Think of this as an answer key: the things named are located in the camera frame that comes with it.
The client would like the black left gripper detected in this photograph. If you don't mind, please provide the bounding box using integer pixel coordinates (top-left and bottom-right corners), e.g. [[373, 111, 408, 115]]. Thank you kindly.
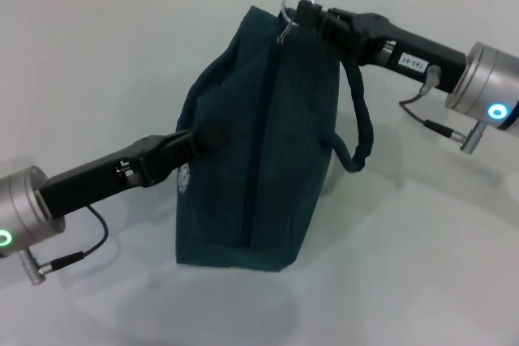
[[38, 125, 228, 220]]

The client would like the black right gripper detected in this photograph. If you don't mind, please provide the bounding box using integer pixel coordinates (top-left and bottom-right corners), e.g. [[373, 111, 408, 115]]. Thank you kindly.
[[297, 0, 467, 95]]

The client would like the metal zipper pull ring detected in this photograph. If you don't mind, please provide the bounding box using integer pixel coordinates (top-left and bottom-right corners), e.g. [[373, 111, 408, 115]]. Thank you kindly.
[[276, 0, 316, 45]]

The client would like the dark teal insulated bag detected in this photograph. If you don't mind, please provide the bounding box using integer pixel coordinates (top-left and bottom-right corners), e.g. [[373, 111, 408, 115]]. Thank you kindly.
[[174, 5, 376, 273]]

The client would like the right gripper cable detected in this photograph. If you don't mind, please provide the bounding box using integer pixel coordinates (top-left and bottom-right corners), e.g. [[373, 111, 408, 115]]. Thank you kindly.
[[399, 64, 486, 153]]

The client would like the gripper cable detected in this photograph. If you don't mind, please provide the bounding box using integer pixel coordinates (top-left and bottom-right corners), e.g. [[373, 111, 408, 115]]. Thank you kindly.
[[399, 64, 486, 153], [18, 204, 109, 286]]

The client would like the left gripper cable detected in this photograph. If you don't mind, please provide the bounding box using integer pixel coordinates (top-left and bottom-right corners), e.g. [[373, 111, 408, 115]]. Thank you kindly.
[[18, 204, 109, 286]]

